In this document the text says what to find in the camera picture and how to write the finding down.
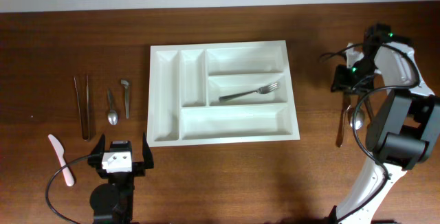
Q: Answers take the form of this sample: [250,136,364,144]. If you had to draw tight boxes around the large metal spoon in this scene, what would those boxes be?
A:
[346,96,365,130]
[364,97,374,120]

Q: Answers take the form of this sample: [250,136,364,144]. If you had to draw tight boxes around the black left camera cable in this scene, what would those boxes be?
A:
[45,153,102,224]

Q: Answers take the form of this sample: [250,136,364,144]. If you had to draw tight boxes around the white plastic knife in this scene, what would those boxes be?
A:
[47,134,75,187]

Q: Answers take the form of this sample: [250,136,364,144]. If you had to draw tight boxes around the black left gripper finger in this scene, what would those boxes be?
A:
[142,132,154,169]
[87,134,105,166]

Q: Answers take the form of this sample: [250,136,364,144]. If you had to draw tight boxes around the white plastic cutlery tray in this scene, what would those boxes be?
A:
[146,41,300,147]

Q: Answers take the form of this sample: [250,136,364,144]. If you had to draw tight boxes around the small metal teaspoon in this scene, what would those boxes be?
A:
[107,89,118,126]

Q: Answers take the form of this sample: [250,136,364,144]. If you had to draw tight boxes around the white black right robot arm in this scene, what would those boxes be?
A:
[325,23,439,223]

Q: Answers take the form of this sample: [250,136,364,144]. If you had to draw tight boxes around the metal fork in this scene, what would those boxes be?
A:
[219,82,280,102]
[336,93,351,148]

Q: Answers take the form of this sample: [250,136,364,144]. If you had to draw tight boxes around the long metal tongs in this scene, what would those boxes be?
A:
[74,76,91,142]

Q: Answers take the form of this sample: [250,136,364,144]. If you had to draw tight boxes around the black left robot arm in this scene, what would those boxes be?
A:
[87,134,154,223]

